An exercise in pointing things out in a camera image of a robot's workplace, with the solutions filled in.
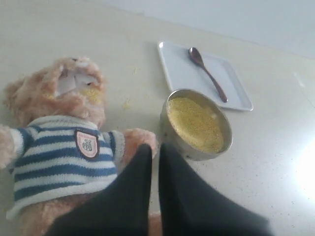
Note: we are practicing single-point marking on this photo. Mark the dark red wooden spoon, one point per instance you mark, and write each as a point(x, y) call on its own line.
point(197, 59)

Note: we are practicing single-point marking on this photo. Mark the steel bowl of millet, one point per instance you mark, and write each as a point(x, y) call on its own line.
point(195, 125)

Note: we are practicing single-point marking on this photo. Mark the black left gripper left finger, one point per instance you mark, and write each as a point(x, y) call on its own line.
point(119, 210)

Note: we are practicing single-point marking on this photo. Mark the tan teddy bear striped shirt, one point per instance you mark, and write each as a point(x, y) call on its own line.
point(58, 155)

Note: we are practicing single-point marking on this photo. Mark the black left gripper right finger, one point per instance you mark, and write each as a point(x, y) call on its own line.
point(191, 207)

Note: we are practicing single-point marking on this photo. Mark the white rectangular plastic tray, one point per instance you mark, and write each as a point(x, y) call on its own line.
point(182, 73)

